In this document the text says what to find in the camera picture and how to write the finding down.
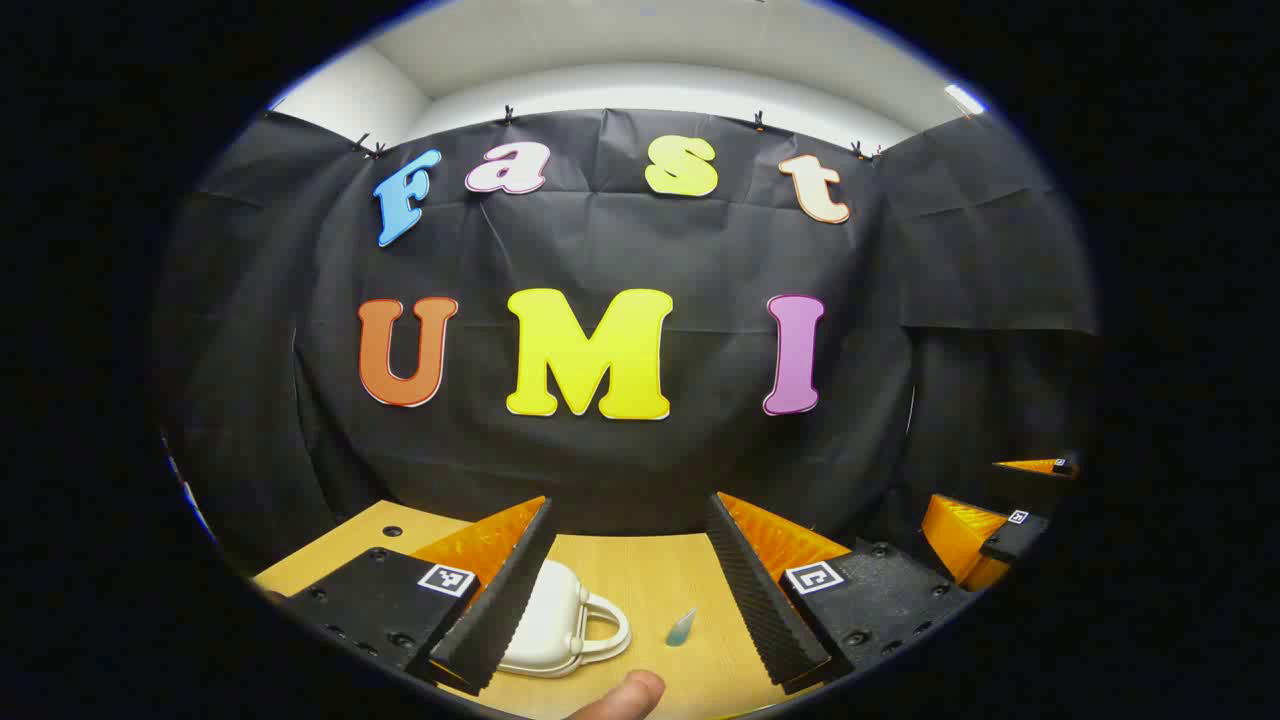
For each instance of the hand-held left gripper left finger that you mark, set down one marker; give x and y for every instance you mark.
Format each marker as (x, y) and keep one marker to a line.
(505, 600)

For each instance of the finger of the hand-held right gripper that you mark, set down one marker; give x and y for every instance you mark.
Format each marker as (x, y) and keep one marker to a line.
(1062, 470)
(1015, 540)

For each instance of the black backdrop cloth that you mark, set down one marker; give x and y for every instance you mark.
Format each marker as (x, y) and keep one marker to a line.
(600, 250)

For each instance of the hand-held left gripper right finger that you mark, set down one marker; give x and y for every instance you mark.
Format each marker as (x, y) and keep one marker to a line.
(760, 600)

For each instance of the ceiling light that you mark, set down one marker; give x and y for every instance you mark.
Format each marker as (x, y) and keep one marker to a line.
(965, 98)

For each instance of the white suitcase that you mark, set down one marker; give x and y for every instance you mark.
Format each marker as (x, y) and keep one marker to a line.
(550, 625)

